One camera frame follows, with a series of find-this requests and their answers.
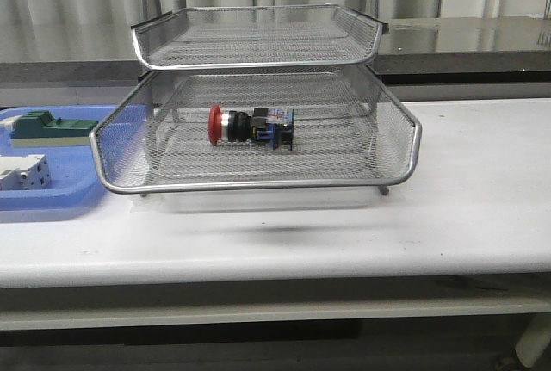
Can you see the red emergency push button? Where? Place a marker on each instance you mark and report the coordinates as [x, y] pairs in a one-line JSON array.
[[265, 126]]

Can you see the blue plastic tray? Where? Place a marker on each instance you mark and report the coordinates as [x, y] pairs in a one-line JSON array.
[[74, 180]]

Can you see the silver mesh tray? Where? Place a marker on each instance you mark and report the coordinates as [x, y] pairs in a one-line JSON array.
[[330, 143], [257, 36], [119, 141]]

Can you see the dark granite counter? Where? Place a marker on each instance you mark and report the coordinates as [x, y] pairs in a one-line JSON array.
[[414, 51]]

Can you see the green and beige switch block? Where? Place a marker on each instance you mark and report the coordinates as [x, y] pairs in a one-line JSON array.
[[39, 128]]

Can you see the white table leg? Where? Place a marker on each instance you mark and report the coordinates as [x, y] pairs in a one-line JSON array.
[[534, 340]]

